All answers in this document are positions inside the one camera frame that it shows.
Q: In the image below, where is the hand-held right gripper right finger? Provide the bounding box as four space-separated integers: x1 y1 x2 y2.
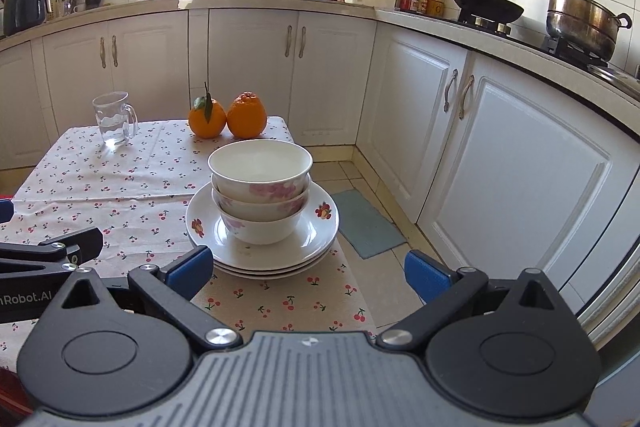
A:
376 250 571 353

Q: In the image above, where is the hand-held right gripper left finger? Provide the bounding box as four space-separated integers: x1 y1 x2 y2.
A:
55 245 247 354

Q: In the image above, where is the white plate with fruit print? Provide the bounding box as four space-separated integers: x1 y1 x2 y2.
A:
210 252 328 279
186 181 341 267
192 237 337 274

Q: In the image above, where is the white bowl with pink flowers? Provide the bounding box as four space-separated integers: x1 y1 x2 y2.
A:
215 199 307 244
211 179 311 223
208 140 313 204

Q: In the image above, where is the teal floor mat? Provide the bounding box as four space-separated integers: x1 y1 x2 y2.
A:
330 189 407 259

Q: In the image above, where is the clear glass mug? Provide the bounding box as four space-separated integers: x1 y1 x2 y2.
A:
92 92 139 148

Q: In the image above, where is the orange with green leaf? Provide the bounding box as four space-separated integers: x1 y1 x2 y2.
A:
188 82 227 139

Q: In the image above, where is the bumpy orange without leaf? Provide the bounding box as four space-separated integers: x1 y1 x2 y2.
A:
226 92 266 140

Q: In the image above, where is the dark air fryer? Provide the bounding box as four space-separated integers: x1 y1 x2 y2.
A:
2 0 51 36

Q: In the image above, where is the black gas stove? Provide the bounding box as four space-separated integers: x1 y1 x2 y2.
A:
452 14 640 82

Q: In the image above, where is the beige kitchen countertop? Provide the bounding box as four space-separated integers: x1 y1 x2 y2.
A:
0 0 640 142

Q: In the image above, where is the stainless steel pot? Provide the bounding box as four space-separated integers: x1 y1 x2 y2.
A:
542 0 632 62

